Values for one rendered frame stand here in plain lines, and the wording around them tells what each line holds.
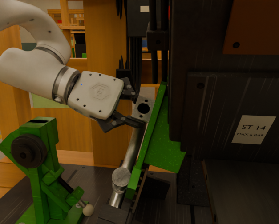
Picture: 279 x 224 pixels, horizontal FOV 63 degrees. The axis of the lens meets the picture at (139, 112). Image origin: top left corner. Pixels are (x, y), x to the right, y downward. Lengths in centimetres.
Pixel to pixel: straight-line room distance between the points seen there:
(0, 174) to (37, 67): 55
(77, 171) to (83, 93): 42
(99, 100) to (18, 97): 56
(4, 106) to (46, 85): 52
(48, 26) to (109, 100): 21
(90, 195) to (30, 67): 41
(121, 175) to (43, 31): 35
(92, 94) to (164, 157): 20
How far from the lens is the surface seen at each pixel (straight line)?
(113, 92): 49
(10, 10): 49
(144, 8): 65
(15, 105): 99
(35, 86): 53
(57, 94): 51
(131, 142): 59
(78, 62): 92
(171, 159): 44
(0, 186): 92
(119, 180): 46
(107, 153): 89
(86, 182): 79
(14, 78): 55
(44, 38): 58
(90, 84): 50
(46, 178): 58
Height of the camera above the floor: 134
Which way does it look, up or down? 18 degrees down
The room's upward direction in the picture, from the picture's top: straight up
